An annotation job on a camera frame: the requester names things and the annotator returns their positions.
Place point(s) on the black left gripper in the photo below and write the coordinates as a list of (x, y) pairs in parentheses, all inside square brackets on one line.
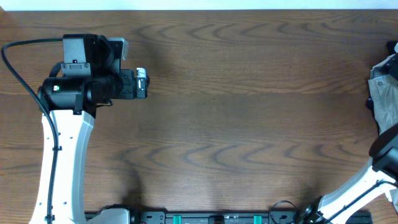
[(127, 91)]

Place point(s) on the khaki shorts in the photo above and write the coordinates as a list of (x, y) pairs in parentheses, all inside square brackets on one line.
[(383, 91)]

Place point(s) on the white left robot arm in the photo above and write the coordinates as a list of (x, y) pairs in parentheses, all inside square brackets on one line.
[(67, 132)]

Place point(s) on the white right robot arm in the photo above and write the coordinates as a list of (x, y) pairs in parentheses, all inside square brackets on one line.
[(378, 176)]

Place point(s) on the white cloth at edge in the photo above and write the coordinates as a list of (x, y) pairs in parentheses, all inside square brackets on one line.
[(392, 197)]

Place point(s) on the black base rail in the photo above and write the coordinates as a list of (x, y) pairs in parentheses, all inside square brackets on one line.
[(217, 217)]

